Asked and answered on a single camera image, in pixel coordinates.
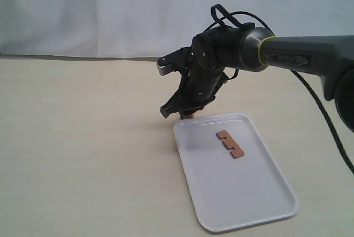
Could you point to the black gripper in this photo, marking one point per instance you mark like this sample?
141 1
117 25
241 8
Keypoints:
197 88

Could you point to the white plastic tray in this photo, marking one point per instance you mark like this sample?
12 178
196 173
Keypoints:
227 193

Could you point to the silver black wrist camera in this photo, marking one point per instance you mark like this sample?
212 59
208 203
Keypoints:
176 61

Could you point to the notched wooden plank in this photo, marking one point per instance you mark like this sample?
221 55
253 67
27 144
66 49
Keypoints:
190 116
230 144

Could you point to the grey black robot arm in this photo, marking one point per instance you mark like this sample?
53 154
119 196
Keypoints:
253 49

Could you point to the white backdrop cloth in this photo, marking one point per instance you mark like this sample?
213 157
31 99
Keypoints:
149 28

